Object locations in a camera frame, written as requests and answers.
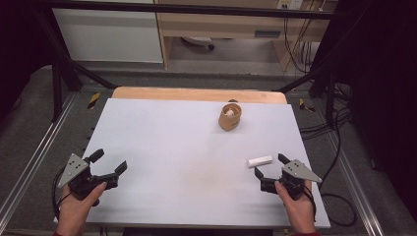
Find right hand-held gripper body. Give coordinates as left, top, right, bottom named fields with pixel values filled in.
left=260, top=158, right=324, bottom=202

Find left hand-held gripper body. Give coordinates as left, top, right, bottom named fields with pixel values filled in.
left=57, top=152, right=120, bottom=207

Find white cylindrical stick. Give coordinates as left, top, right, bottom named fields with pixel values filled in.
left=246, top=154, right=274, bottom=169

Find brown wooden bowl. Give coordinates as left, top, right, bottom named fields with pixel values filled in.
left=217, top=102, right=243, bottom=133

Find person's left hand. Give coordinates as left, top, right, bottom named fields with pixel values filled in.
left=55, top=181, right=109, bottom=236

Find person's right hand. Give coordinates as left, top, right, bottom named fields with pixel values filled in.
left=273, top=180, right=318, bottom=235

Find yellow black floor tape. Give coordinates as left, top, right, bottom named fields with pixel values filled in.
left=298, top=97, right=317, bottom=113
left=87, top=91, right=101, bottom=110

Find wooden table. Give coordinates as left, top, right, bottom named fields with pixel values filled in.
left=110, top=86, right=289, bottom=105

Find white cabinet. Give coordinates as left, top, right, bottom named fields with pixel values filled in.
left=51, top=7, right=164, bottom=64

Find dark curtain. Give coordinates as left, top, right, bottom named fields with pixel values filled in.
left=0, top=0, right=55, bottom=114
left=323, top=0, right=417, bottom=214

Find office chair base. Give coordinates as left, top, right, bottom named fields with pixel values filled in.
left=180, top=35, right=216, bottom=51

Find light wooden desk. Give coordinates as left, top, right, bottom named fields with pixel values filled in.
left=152, top=0, right=339, bottom=71

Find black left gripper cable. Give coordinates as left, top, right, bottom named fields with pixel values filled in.
left=50, top=164, right=73, bottom=221

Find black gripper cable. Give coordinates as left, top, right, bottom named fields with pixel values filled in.
left=303, top=124, right=358, bottom=228
left=50, top=164, right=73, bottom=221

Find aluminium floor rail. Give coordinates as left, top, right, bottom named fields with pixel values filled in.
left=0, top=92, right=79, bottom=227
left=326, top=129, right=386, bottom=236

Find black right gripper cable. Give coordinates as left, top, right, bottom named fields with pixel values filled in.
left=303, top=124, right=358, bottom=228

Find black floor cable bundle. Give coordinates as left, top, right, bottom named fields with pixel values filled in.
left=298, top=82, right=354, bottom=141

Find hanging black and yellow cables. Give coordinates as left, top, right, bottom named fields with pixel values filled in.
left=282, top=16, right=317, bottom=75

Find white wall outlet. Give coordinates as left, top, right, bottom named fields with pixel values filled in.
left=276, top=0, right=305, bottom=11

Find black metal frame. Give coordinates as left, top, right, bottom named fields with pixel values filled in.
left=30, top=0, right=349, bottom=123

